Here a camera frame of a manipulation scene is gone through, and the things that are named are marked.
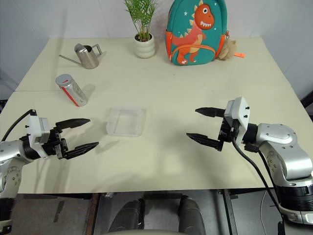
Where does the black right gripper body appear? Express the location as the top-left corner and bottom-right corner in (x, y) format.
(217, 117), (242, 144)

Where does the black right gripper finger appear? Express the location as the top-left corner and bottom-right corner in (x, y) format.
(186, 133), (224, 152)
(195, 107), (226, 118)

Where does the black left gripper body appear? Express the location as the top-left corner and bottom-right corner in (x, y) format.
(41, 122), (69, 160)

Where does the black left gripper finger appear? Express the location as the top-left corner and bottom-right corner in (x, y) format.
(64, 141), (100, 160)
(55, 118), (91, 130)

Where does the silver red can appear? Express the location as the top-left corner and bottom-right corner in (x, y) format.
(55, 74), (88, 108)

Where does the clear plastic container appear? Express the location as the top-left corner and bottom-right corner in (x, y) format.
(106, 107), (147, 137)

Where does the rusty metal table leg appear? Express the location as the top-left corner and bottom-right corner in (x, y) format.
(84, 193), (101, 235)

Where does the stainless steel watering can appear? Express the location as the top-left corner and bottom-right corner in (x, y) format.
(58, 43), (103, 70)

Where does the black table crossbar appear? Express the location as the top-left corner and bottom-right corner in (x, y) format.
(143, 193), (183, 201)

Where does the black metal table leg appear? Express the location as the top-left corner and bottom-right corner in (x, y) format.
(223, 189), (240, 235)

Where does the dark rounded robot leg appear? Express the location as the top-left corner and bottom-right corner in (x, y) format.
(178, 195), (206, 235)
(109, 198), (145, 233)

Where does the teal dinosaur backpack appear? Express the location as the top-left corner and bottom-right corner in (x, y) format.
(165, 0), (232, 66)

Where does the white ribbed plant pot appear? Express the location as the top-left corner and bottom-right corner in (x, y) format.
(133, 33), (156, 59)

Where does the green leafy plant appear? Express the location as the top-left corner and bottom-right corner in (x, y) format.
(123, 0), (158, 42)

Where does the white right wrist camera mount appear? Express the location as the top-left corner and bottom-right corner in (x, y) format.
(224, 96), (250, 145)

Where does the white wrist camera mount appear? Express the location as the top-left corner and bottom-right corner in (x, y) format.
(25, 109), (51, 147)
(224, 96), (250, 145)

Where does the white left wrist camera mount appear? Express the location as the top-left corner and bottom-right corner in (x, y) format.
(25, 109), (51, 147)

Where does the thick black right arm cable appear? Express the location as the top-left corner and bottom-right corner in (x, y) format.
(231, 136), (285, 222)

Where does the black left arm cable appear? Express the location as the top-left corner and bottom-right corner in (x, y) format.
(0, 109), (37, 142)

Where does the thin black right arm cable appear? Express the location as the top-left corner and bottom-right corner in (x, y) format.
(244, 144), (281, 209)

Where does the beige plush keychain toy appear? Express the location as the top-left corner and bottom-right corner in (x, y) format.
(218, 39), (239, 61)

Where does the thin white cable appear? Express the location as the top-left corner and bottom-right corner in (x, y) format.
(260, 192), (269, 231)

